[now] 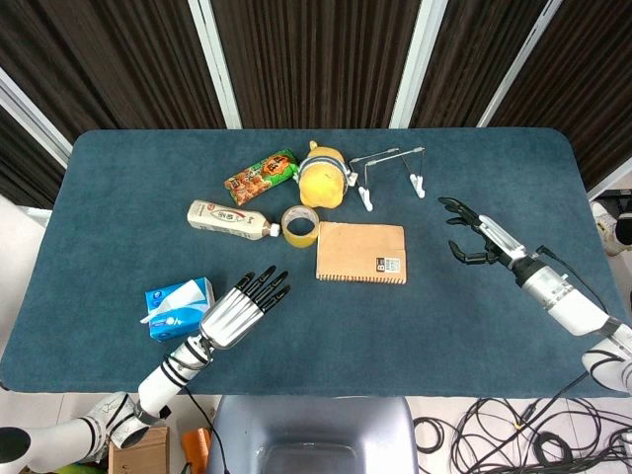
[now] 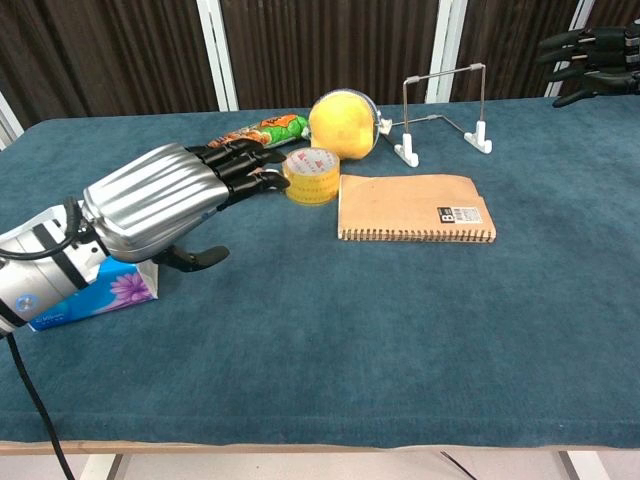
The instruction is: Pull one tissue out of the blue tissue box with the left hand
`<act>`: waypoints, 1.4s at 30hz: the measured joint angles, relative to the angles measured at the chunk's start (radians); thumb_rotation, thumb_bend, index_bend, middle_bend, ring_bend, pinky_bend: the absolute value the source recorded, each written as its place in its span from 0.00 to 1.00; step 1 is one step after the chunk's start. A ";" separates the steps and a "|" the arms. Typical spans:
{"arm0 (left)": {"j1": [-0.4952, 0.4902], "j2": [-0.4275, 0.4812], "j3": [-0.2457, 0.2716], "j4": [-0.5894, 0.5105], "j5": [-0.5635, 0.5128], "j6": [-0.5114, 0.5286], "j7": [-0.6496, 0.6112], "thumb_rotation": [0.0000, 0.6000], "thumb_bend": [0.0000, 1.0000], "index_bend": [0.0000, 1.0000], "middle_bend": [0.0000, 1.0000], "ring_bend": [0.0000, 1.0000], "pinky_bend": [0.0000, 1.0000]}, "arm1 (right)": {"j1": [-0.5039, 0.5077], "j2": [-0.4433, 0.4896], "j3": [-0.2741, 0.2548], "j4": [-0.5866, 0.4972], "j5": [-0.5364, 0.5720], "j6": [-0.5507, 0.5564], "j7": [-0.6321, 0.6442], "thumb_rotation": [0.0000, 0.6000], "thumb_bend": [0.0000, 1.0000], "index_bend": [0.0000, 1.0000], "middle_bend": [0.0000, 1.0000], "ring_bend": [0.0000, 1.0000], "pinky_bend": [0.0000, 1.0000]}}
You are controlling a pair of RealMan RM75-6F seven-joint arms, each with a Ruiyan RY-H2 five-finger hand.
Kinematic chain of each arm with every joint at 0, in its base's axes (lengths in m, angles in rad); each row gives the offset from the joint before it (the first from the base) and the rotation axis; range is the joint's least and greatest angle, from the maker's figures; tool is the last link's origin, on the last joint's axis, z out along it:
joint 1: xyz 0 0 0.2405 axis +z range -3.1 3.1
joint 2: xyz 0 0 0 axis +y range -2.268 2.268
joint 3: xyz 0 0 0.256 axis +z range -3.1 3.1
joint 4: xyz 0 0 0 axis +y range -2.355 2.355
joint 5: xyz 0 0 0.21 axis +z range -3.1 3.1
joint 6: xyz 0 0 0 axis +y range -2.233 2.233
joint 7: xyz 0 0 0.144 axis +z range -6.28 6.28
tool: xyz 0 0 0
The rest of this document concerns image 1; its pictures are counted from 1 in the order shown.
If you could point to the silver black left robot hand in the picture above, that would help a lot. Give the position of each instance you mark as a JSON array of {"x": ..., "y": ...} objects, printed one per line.
[{"x": 227, "y": 321}]

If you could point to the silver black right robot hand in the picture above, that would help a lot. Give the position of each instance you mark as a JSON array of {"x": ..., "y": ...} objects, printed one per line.
[{"x": 498, "y": 237}]

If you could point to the white tissue sheet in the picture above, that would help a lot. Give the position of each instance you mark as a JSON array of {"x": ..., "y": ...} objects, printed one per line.
[{"x": 173, "y": 298}]

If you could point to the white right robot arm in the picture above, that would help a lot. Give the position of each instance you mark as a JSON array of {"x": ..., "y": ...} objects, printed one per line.
[{"x": 558, "y": 296}]

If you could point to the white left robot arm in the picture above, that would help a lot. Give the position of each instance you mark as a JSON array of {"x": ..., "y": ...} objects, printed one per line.
[{"x": 163, "y": 380}]

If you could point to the blue tissue pack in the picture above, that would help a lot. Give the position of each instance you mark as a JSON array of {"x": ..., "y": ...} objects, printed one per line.
[{"x": 190, "y": 308}]

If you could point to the cream milk tea bottle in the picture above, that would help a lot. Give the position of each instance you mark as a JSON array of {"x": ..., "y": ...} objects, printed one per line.
[{"x": 224, "y": 219}]

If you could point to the yellow tape roll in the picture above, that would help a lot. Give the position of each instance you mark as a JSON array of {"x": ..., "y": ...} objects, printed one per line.
[{"x": 289, "y": 236}]

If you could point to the white black shoe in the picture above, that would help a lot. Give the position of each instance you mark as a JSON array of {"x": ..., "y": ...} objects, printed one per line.
[{"x": 612, "y": 227}]

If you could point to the blue table cloth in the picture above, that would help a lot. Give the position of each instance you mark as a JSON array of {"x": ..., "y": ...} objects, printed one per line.
[{"x": 345, "y": 336}]

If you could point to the orange object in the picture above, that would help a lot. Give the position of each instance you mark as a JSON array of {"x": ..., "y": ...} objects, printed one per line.
[{"x": 195, "y": 444}]

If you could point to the brown spiral notebook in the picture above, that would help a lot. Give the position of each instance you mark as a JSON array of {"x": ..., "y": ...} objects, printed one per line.
[{"x": 360, "y": 252}]

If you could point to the green orange snack packet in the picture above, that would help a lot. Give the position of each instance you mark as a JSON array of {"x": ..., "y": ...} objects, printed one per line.
[{"x": 261, "y": 176}]

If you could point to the yellow plush toy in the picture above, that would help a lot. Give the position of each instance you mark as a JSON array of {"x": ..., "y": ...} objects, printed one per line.
[{"x": 321, "y": 185}]

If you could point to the white partition post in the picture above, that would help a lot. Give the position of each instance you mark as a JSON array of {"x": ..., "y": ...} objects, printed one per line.
[
  {"x": 612, "y": 179},
  {"x": 34, "y": 118},
  {"x": 518, "y": 64},
  {"x": 214, "y": 64},
  {"x": 417, "y": 64}
]

